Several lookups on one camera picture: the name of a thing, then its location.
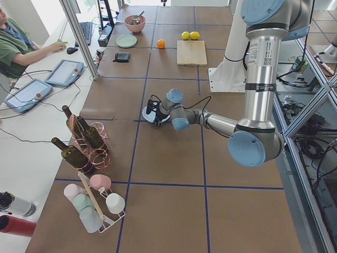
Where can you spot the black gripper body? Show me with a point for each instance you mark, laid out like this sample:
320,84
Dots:
159,115

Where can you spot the light blue plate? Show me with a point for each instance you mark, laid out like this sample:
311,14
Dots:
152,115

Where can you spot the orange fruit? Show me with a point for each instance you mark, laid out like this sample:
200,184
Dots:
161,44

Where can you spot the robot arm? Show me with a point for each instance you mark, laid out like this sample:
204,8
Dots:
253,140

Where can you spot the light green plate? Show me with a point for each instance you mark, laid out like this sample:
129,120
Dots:
126,41

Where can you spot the folded grey cloth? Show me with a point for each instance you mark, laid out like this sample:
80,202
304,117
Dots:
122,57

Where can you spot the wooden cutting board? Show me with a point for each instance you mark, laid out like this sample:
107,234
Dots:
191,53

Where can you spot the dark wine bottle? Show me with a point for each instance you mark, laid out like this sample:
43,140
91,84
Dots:
72,123
91,134
74,157

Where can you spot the upper yellow lemon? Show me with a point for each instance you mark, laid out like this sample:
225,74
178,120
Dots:
185,35

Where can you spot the yellow lemon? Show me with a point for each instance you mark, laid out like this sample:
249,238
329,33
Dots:
185,35
194,35

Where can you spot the pink bowl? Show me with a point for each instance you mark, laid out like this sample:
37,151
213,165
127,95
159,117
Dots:
134,26

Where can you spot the black box device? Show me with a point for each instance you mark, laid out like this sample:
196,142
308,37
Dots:
105,35

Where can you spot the lower yellow lemon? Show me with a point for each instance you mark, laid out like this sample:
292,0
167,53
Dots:
194,35

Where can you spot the metal scoop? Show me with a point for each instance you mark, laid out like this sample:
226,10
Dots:
136,18

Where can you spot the far teach pendant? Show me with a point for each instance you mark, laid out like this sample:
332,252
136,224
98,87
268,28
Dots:
65,73

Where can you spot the teach pendant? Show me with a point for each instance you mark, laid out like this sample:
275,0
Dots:
65,73
28,96

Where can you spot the pink cup on rack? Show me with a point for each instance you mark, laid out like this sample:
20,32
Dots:
98,181

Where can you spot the black computer mouse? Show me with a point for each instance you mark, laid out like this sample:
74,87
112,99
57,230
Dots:
71,50

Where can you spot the black keyboard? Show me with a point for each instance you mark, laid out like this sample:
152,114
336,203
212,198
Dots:
87,28

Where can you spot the white cup on rack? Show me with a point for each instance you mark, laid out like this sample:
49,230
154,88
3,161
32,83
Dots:
115,203

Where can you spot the pale pink cup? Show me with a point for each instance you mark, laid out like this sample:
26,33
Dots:
72,190

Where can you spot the pale green cup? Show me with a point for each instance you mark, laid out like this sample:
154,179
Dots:
81,201

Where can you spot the near teach pendant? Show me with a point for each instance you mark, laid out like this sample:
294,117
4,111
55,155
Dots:
28,96

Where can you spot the pale grey cup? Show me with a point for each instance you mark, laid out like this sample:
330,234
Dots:
90,219

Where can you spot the person in green shirt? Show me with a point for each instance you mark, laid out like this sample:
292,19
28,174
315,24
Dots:
18,51

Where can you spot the grey thermos bottle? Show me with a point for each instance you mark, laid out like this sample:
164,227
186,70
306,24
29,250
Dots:
12,204

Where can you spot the red thermos bottle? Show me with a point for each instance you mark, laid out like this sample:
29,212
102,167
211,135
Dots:
17,226

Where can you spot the copper wire bottle rack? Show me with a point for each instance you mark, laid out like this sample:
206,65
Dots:
98,157

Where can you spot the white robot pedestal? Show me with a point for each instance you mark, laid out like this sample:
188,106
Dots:
229,76

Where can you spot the white wire cup rack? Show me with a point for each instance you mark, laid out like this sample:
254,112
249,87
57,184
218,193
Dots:
98,198

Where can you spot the aluminium frame post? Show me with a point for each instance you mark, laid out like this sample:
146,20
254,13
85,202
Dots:
79,37

